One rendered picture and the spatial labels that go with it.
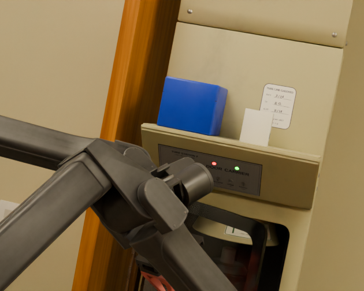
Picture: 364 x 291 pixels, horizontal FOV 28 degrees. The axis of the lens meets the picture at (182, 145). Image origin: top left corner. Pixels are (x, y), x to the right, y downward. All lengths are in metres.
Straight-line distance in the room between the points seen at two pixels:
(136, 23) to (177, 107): 0.17
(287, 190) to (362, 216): 0.52
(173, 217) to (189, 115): 0.41
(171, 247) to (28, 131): 0.35
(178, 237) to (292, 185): 0.41
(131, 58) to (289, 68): 0.29
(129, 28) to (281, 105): 0.32
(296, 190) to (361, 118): 0.52
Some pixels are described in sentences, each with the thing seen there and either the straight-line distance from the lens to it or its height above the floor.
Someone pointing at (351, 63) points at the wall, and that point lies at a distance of 1.80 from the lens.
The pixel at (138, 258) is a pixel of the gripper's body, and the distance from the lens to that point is 1.17.
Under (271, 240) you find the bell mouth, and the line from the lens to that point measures 1.44.
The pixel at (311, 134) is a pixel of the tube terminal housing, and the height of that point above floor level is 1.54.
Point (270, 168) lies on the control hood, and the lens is 1.28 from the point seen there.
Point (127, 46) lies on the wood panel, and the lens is 1.34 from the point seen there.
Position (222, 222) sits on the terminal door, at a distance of 1.25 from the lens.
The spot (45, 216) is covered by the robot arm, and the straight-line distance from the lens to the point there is 0.84.
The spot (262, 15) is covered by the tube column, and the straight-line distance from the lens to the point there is 1.39.
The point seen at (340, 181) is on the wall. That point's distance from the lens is 1.79.
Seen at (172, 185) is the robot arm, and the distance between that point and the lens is 1.14.
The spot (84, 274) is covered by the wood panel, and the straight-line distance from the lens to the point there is 1.38.
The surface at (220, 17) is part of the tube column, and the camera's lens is 1.40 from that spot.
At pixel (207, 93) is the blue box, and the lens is 1.27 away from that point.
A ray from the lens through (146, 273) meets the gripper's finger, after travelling 1.18.
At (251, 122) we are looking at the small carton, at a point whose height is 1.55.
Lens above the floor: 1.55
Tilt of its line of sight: 3 degrees down
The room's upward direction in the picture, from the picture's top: 11 degrees clockwise
